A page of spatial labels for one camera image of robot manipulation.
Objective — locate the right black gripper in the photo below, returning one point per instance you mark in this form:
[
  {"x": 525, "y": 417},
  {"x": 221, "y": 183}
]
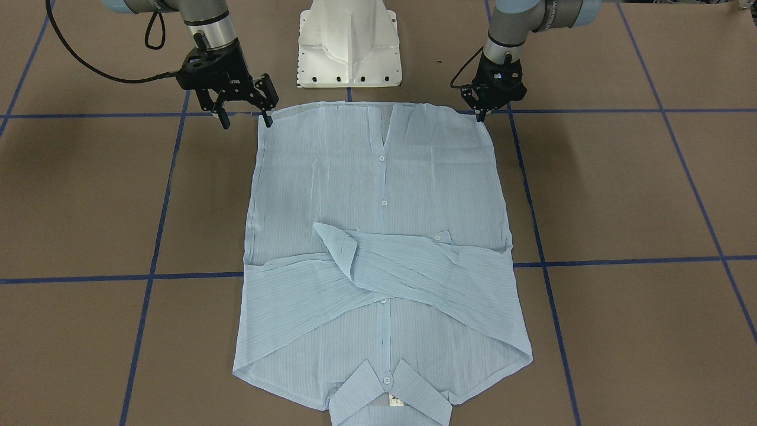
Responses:
[{"x": 232, "y": 76}]

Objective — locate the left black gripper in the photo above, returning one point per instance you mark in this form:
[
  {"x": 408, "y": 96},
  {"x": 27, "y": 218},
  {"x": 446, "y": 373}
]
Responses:
[{"x": 513, "y": 90}]

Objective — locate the light blue button shirt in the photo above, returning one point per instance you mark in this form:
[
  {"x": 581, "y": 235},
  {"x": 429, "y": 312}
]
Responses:
[{"x": 378, "y": 271}]

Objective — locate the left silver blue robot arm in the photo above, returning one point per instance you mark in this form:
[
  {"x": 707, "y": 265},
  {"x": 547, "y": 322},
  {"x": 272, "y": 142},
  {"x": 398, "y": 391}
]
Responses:
[{"x": 512, "y": 21}]

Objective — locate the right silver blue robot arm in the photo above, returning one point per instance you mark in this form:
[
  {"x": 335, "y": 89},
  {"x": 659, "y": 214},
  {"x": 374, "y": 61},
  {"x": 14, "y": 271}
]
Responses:
[{"x": 209, "y": 22}]

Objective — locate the brown paper table cover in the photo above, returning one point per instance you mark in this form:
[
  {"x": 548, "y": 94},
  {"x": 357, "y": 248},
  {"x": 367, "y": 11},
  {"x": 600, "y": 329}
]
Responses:
[{"x": 629, "y": 177}]

